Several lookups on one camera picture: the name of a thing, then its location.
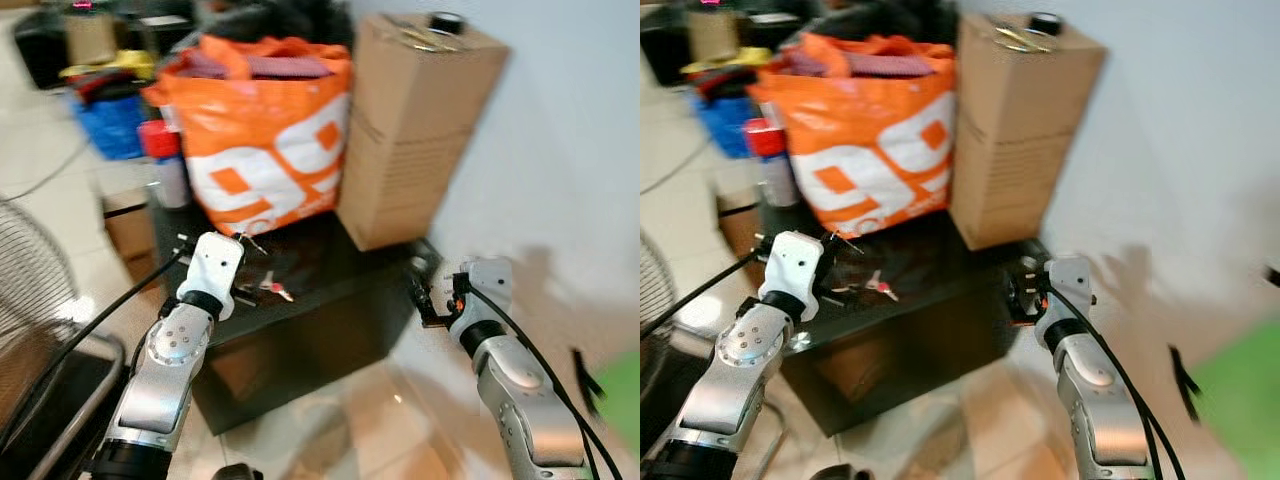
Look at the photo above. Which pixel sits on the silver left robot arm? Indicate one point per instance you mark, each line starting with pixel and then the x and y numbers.
pixel 160 385
pixel 735 375

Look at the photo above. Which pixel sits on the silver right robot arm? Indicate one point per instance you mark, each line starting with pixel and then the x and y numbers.
pixel 1095 400
pixel 520 400

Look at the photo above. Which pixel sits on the keys with red fob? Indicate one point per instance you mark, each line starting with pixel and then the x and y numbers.
pixel 880 286
pixel 272 290

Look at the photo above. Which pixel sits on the black glossy low table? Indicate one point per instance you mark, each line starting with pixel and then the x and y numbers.
pixel 330 310
pixel 930 320

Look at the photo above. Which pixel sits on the small brown cardboard box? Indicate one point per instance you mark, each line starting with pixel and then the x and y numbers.
pixel 128 230
pixel 738 225

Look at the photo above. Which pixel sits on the spray can with red cap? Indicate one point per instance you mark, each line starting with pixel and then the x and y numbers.
pixel 165 160
pixel 772 158

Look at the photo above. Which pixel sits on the orange white shopping bag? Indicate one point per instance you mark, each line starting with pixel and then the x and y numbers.
pixel 870 140
pixel 260 140

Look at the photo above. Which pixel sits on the tall brown cardboard box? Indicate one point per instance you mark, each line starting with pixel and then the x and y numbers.
pixel 1020 130
pixel 420 130

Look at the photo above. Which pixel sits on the blue bag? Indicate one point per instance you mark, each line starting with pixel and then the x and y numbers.
pixel 728 125
pixel 110 125

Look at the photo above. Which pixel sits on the black robot foot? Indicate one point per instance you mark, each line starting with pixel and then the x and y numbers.
pixel 835 472
pixel 238 472

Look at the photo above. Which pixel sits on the green blurred object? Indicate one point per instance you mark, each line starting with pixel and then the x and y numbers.
pixel 1240 410
pixel 622 400

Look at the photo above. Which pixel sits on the yellow cloth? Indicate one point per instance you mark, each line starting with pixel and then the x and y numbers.
pixel 722 62
pixel 115 64

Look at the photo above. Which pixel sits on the black round cap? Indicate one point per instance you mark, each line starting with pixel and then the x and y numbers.
pixel 1043 22
pixel 446 22

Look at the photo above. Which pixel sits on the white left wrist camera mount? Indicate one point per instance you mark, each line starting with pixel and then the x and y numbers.
pixel 212 265
pixel 792 265

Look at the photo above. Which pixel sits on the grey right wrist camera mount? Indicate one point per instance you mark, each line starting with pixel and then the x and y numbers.
pixel 485 285
pixel 1070 285

